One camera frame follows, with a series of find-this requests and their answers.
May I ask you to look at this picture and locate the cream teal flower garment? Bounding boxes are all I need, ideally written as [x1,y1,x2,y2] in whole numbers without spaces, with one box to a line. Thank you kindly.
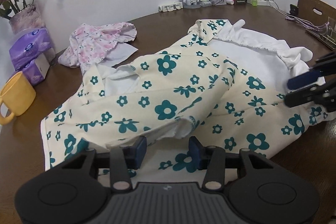
[41,19,335,182]

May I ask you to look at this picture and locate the brown cardboard board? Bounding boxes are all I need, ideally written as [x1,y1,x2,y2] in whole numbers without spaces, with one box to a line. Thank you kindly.
[297,0,335,34]

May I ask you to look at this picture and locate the white power strip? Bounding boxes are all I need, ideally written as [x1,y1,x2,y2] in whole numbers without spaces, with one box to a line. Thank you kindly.
[247,0,274,7]

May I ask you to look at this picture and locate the black label box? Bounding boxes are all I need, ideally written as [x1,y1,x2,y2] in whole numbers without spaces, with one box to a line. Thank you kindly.
[234,0,247,5]

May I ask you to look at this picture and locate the white tube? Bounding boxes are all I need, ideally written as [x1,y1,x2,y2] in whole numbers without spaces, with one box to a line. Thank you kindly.
[226,0,234,5]

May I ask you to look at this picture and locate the pink floral garment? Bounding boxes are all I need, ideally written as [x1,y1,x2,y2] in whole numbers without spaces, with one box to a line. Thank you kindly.
[58,22,138,74]

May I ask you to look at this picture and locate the lower purple tissue pack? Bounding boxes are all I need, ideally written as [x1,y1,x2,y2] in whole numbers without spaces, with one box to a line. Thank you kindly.
[22,53,50,86]

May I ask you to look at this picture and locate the purple tissue pack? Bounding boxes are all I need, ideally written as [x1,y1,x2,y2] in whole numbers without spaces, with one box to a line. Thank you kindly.
[22,53,50,86]
[9,27,52,71]

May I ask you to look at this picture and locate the yellow mug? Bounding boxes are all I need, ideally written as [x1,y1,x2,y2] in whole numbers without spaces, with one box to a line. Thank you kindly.
[1,72,37,126]

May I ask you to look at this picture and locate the small green white items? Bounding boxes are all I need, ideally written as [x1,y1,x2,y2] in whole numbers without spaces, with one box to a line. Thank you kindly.
[198,0,212,7]

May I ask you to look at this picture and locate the upper purple tissue pack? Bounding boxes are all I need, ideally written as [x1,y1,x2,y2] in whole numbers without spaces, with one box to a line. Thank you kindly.
[9,27,52,71]

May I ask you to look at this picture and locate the white letter block ornament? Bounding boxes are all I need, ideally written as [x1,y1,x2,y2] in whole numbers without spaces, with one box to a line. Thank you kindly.
[158,2,183,12]

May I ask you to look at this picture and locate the pink marbled vase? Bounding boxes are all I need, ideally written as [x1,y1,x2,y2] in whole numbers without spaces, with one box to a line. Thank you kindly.
[9,5,46,35]

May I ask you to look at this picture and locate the pink white cables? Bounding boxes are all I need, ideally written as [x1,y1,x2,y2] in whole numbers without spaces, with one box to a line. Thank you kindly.
[256,0,332,30]

